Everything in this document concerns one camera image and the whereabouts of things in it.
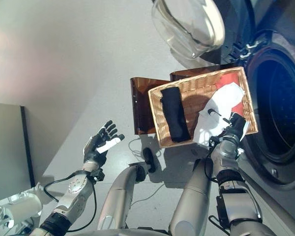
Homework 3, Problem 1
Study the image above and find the cluttered equipment cart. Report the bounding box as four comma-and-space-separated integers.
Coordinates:
0, 186, 47, 236

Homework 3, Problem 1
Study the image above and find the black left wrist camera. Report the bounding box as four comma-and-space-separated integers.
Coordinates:
89, 168, 105, 182

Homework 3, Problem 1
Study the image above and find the thin white floor cable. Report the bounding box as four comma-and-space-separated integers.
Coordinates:
127, 139, 163, 195

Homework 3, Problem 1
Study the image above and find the black cloth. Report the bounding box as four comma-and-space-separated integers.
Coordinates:
160, 86, 191, 143

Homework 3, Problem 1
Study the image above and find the grey front-load washing machine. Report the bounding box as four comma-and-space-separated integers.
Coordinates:
218, 0, 295, 236

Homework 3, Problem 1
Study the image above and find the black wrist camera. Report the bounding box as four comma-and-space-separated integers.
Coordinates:
208, 136, 221, 148
89, 168, 105, 182

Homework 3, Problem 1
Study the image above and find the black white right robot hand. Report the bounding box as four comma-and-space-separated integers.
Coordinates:
207, 108, 251, 143

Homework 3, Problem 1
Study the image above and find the grey robot torso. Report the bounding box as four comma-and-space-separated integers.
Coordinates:
71, 228, 170, 236

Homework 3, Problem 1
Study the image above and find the grey left robot leg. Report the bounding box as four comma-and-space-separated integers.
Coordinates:
97, 147, 158, 231

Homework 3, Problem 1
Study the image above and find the rectangular wicker laundry basket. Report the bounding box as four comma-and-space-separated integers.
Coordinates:
147, 66, 259, 148

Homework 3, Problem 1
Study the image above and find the grey right robot leg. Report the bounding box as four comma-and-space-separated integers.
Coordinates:
169, 158, 221, 236

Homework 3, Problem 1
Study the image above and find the red cloth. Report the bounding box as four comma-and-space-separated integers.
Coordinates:
215, 73, 246, 115

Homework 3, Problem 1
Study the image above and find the grey robot leg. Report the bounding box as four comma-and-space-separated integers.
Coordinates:
97, 147, 158, 231
169, 158, 221, 236

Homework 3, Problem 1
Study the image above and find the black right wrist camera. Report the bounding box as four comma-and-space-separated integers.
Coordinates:
208, 136, 221, 148

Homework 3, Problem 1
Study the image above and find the grey cabinet with black edge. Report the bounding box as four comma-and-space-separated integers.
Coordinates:
0, 102, 36, 205

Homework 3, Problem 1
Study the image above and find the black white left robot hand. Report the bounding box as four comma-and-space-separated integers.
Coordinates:
82, 119, 125, 168

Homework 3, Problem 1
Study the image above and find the white cloth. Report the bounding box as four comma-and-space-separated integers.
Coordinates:
193, 82, 246, 145

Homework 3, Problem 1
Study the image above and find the brown transparent acrylic stool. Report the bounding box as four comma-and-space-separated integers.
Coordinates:
129, 64, 239, 135

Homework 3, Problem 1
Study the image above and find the white cylinder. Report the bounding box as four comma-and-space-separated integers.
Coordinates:
0, 194, 44, 228

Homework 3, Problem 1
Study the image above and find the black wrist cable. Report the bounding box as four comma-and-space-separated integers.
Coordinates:
43, 172, 98, 233

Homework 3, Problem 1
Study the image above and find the round glass washing machine door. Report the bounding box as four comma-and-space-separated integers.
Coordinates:
151, 0, 256, 66

